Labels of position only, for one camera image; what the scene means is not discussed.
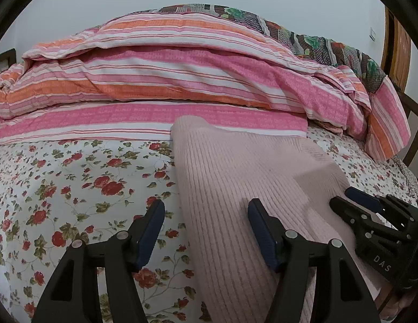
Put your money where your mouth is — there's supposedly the brown floral patchwork quilt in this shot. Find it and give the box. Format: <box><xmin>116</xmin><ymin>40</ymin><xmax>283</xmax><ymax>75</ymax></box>
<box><xmin>153</xmin><ymin>4</ymin><xmax>388</xmax><ymax>94</ymax></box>

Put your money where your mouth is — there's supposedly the pink orange striped pillow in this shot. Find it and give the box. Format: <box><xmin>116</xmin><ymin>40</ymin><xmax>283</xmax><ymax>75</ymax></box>
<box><xmin>364</xmin><ymin>74</ymin><xmax>412</xmax><ymax>162</ymax></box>

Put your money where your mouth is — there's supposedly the pink orange striped duvet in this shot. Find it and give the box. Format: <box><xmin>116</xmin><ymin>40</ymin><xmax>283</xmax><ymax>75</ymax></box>
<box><xmin>0</xmin><ymin>11</ymin><xmax>373</xmax><ymax>146</ymax></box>

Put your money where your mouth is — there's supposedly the pink ribbed knit sweater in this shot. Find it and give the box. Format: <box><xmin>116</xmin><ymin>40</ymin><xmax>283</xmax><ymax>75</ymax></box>
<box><xmin>170</xmin><ymin>115</ymin><xmax>415</xmax><ymax>323</ymax></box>

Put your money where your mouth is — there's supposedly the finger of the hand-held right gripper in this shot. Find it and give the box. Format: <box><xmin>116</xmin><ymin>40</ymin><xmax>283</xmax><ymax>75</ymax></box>
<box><xmin>329</xmin><ymin>196</ymin><xmax>404</xmax><ymax>240</ymax></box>
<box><xmin>344</xmin><ymin>186</ymin><xmax>410</xmax><ymax>216</ymax></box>

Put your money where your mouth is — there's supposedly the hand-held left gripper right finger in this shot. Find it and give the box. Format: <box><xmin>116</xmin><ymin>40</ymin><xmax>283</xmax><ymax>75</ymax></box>
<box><xmin>247</xmin><ymin>198</ymin><xmax>381</xmax><ymax>323</ymax></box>

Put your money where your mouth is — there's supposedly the wooden door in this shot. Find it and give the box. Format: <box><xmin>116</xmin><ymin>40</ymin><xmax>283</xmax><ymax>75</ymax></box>
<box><xmin>380</xmin><ymin>6</ymin><xmax>412</xmax><ymax>92</ymax></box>

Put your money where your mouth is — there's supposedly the dark bed headboard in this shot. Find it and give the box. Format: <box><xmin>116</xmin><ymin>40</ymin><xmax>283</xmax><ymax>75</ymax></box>
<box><xmin>0</xmin><ymin>49</ymin><xmax>17</xmax><ymax>75</ymax></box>

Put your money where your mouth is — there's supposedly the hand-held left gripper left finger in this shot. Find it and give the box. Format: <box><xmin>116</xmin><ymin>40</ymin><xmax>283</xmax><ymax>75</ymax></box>
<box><xmin>32</xmin><ymin>199</ymin><xmax>166</xmax><ymax>323</ymax></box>

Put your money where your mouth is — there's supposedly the white floral bed sheet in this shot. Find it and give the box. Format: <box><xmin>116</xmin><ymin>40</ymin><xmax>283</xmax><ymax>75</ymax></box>
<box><xmin>0</xmin><ymin>124</ymin><xmax>418</xmax><ymax>323</ymax></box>

